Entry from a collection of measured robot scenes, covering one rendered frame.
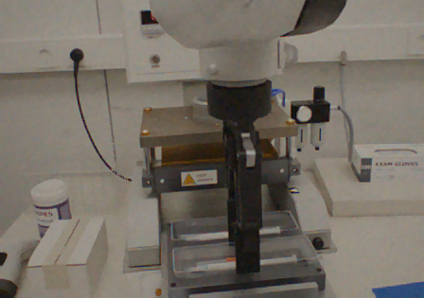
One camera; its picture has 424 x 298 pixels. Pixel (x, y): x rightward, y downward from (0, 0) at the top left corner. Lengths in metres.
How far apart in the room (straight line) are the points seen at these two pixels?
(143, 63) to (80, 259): 0.41
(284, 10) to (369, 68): 1.10
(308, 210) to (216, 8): 0.49
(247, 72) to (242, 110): 0.04
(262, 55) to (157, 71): 0.49
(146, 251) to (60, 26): 0.92
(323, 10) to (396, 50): 1.02
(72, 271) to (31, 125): 0.74
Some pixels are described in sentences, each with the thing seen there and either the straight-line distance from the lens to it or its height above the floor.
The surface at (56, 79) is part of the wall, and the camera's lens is 1.52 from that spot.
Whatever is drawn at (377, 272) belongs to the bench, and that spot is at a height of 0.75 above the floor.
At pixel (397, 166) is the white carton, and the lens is 1.35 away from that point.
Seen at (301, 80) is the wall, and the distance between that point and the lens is 1.44.
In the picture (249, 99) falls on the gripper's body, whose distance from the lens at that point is 0.49.
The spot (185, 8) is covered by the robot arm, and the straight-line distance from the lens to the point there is 0.35.
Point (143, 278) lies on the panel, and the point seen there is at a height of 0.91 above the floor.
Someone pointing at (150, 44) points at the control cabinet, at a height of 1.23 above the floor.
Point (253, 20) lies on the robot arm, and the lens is 0.37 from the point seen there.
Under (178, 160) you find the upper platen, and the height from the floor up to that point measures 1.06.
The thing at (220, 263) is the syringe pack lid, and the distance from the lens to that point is 0.59.
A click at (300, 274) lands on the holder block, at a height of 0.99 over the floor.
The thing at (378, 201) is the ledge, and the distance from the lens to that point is 1.26.
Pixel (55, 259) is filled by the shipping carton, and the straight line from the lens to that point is 0.98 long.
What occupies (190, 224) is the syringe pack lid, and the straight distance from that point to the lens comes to 0.70.
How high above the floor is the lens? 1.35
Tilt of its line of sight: 19 degrees down
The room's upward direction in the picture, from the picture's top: 3 degrees counter-clockwise
